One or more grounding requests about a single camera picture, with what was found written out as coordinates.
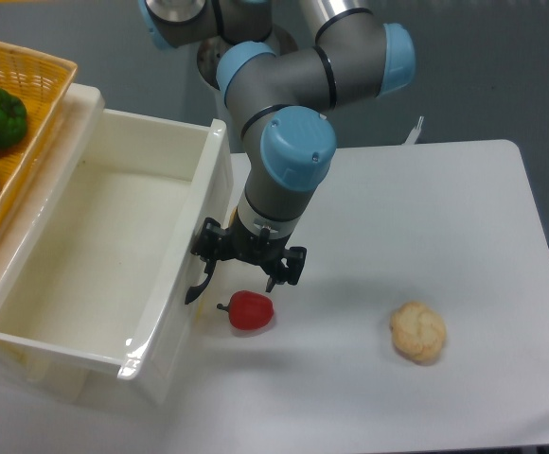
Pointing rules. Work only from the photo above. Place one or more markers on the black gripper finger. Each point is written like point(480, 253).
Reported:
point(207, 244)
point(286, 268)

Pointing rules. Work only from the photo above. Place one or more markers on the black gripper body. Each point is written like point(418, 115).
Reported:
point(263, 251)

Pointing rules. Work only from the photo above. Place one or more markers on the black top drawer handle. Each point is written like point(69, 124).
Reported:
point(194, 292)

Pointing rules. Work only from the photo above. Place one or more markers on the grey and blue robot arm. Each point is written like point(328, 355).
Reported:
point(277, 102)

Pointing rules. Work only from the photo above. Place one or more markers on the white drawer cabinet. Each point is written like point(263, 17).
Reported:
point(76, 120)

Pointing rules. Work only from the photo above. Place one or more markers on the yellow bell pepper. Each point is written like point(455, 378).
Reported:
point(232, 217)

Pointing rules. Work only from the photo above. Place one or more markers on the red bell pepper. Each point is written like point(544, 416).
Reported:
point(248, 310)

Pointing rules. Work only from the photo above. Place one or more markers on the yellow banana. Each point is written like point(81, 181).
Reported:
point(199, 310)

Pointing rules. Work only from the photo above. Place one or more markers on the beige cauliflower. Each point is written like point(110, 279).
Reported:
point(418, 332)

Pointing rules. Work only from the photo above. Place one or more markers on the white metal mounting bracket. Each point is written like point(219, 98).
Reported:
point(415, 132)

